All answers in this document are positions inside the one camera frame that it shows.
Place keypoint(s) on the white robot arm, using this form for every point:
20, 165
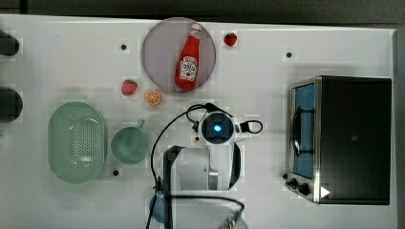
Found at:
214, 165

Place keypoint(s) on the green mug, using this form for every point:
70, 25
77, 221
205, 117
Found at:
131, 145

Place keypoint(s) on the red ketchup bottle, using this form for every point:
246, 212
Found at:
186, 74

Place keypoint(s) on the orange slice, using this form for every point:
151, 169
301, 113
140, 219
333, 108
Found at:
152, 97

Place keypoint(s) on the grey round plate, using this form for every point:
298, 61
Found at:
161, 51

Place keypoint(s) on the red strawberry near plate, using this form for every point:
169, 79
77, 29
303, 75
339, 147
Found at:
129, 87

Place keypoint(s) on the red strawberry far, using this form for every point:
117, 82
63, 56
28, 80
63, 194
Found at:
230, 39

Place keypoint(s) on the green perforated colander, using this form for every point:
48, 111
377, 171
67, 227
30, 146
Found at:
77, 142

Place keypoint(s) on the black toaster oven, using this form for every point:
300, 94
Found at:
340, 140

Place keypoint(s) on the black round container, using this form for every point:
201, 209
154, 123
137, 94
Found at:
11, 105

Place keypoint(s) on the black cylinder holder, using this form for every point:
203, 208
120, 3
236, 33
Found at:
9, 45

